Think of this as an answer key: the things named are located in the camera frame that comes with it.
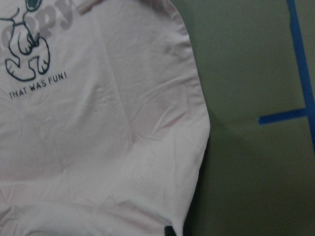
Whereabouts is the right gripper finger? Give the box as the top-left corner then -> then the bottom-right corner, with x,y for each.
164,226 -> 176,236

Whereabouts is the pink Snoopy t-shirt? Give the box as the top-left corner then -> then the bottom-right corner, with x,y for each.
0,0 -> 210,236

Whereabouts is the blue tape line lengthwise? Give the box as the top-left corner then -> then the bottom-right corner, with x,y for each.
286,0 -> 315,150

